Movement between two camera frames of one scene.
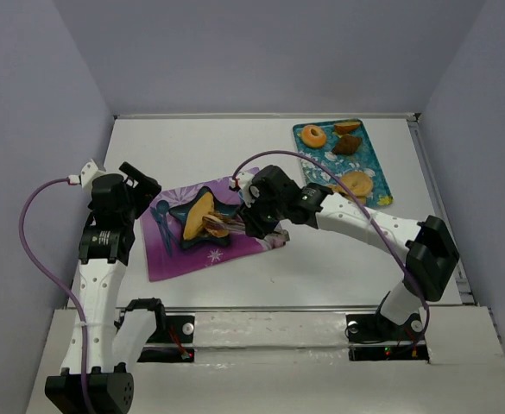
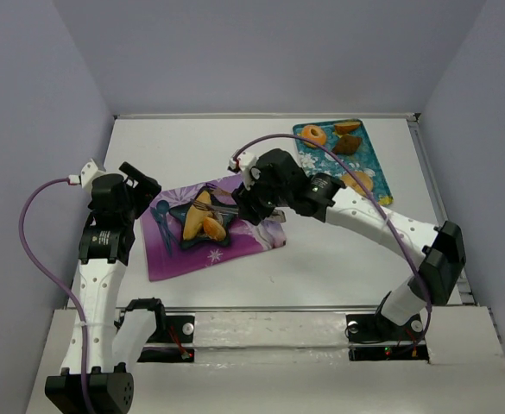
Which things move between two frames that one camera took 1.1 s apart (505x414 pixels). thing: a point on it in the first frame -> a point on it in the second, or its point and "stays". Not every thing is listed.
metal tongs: x=278 y=238 -> x=276 y=214
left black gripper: x=139 y=179 stays
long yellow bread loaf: x=203 y=206 stays
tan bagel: x=357 y=184 stays
